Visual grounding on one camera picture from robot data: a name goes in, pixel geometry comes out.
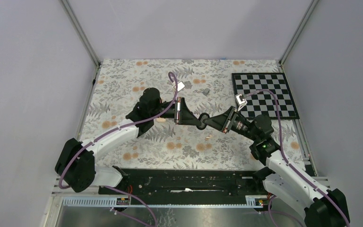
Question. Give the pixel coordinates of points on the small grey block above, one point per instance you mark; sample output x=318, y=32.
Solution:
x=206, y=91

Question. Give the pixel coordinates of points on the pink earbud charging case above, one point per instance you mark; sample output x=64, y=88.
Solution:
x=161, y=120

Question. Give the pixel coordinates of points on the black earbud charging case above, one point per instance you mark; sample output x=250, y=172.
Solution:
x=202, y=117

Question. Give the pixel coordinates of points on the floral table mat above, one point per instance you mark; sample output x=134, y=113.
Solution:
x=168, y=146

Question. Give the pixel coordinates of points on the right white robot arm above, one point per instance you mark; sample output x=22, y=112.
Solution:
x=318, y=205

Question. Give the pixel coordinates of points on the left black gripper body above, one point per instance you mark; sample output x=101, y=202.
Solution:
x=178, y=104

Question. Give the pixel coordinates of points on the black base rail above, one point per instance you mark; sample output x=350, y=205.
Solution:
x=192, y=187

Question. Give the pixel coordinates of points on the black white checkerboard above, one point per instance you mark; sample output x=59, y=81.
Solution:
x=266, y=94

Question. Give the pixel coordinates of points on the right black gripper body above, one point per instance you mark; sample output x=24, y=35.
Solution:
x=234, y=122

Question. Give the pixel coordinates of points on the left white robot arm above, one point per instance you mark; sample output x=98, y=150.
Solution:
x=76, y=165

